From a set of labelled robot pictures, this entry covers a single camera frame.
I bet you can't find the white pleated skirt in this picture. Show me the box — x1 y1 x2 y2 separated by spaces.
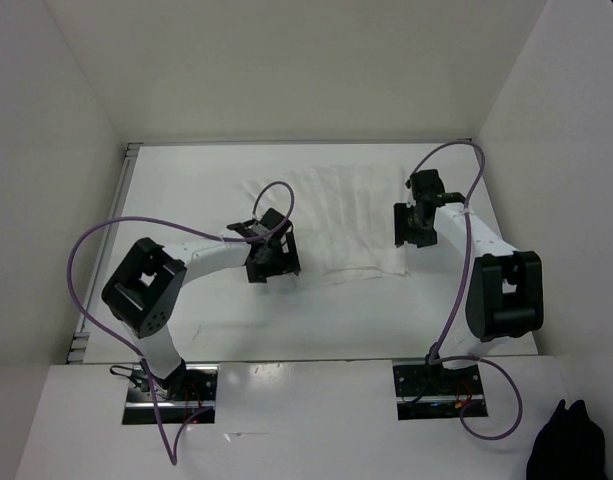
238 164 413 289

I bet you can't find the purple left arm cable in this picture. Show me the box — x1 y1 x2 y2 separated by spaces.
66 180 295 466

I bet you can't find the dark folded garment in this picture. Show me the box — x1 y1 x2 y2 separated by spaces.
526 400 608 479

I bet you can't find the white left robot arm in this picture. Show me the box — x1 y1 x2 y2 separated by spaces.
101 209 301 400

